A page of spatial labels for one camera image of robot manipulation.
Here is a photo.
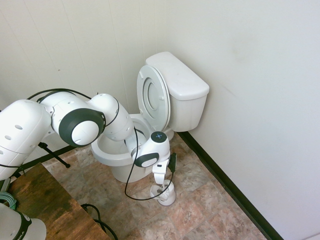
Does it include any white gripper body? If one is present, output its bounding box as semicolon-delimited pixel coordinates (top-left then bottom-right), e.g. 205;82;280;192
151;161;168;186

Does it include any white toilet brush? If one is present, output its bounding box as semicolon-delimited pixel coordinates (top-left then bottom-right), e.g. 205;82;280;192
159;183;174;201

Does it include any white toilet brush holder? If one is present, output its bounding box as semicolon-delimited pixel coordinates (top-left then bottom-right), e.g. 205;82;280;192
149;181;177;207

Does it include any white toilet bowl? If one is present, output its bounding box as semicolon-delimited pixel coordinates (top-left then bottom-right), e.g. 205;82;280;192
90;113;175;183

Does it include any black baseboard behind toilet tank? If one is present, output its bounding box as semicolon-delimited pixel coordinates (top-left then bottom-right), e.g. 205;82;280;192
177;131;285;240

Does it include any white toilet tank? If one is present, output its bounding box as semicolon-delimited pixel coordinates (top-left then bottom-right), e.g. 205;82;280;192
167;86;210;133

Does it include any white toilet seat with lid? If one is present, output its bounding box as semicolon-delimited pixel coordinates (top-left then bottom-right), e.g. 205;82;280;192
136;64;172;135

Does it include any black baseboard beside toilet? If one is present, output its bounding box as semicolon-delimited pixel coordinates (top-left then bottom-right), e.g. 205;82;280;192
22;143;93;172

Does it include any white toilet tank lid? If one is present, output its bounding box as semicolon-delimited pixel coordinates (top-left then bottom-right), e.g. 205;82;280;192
145;51;210;101

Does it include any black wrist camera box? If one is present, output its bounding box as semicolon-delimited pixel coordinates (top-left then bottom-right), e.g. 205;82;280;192
169;152;178;172

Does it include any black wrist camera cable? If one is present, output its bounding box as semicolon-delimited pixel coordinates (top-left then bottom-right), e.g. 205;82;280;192
26;87;176;201

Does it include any black floor cable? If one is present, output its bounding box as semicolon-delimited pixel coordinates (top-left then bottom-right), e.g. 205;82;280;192
80;203;118;240

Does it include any black camera tripod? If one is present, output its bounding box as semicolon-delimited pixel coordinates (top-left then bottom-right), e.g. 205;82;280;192
14;141;71;179

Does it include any green coiled cable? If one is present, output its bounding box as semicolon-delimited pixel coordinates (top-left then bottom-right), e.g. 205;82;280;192
0;191;18;211

